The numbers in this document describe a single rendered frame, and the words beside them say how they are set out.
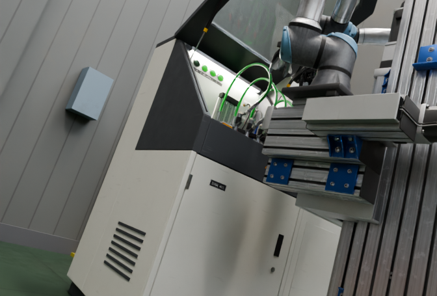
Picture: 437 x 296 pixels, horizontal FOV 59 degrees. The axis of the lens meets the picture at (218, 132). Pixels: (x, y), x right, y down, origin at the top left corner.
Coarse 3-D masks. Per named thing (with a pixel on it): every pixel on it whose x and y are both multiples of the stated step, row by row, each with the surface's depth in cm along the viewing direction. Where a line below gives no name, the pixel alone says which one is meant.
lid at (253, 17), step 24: (216, 0) 197; (240, 0) 199; (264, 0) 200; (288, 0) 200; (336, 0) 201; (360, 0) 201; (192, 24) 208; (216, 24) 210; (240, 24) 211; (264, 24) 211; (288, 24) 212; (216, 48) 221; (240, 48) 222; (264, 48) 224; (264, 72) 237
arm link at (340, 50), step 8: (328, 40) 129; (336, 40) 129; (344, 40) 128; (352, 40) 129; (320, 48) 128; (328, 48) 128; (336, 48) 128; (344, 48) 128; (352, 48) 129; (320, 56) 129; (328, 56) 128; (336, 56) 127; (344, 56) 127; (352, 56) 129; (320, 64) 130; (328, 64) 127; (336, 64) 126; (344, 64) 126; (352, 64) 129
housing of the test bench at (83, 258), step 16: (160, 48) 232; (160, 64) 221; (144, 80) 231; (160, 80) 211; (144, 96) 220; (144, 112) 210; (128, 128) 220; (128, 144) 210; (112, 160) 220; (128, 160) 201; (112, 176) 210; (112, 192) 201; (96, 208) 209; (112, 208) 192; (96, 224) 200; (96, 240) 192; (80, 256) 200; (80, 272) 192; (80, 288) 184
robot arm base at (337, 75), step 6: (324, 66) 128; (330, 66) 127; (336, 66) 126; (318, 72) 130; (324, 72) 127; (330, 72) 126; (336, 72) 125; (342, 72) 126; (348, 72) 127; (318, 78) 127; (324, 78) 125; (330, 78) 124; (336, 78) 125; (342, 78) 125; (348, 78) 127; (312, 84) 127; (318, 84) 125; (348, 84) 126
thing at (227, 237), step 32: (192, 192) 152; (224, 192) 161; (256, 192) 171; (192, 224) 152; (224, 224) 160; (256, 224) 170; (288, 224) 181; (192, 256) 151; (224, 256) 160; (256, 256) 170; (160, 288) 143; (192, 288) 151; (224, 288) 159; (256, 288) 169
